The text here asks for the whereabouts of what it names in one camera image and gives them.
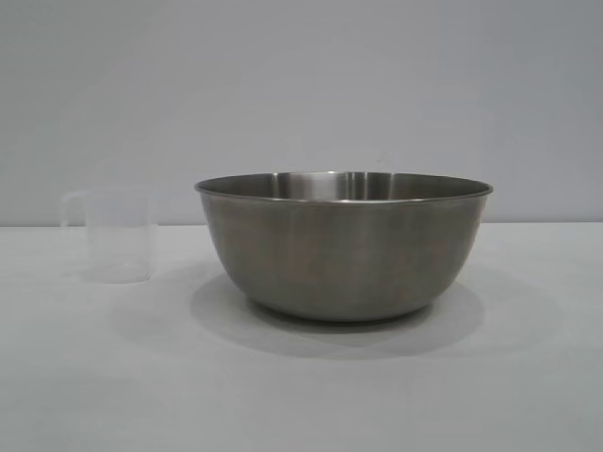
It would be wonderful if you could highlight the translucent plastic measuring cup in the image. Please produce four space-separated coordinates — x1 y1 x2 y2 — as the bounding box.
59 190 153 284

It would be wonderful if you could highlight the stainless steel mixing bowl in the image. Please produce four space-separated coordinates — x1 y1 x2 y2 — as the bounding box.
193 169 495 323

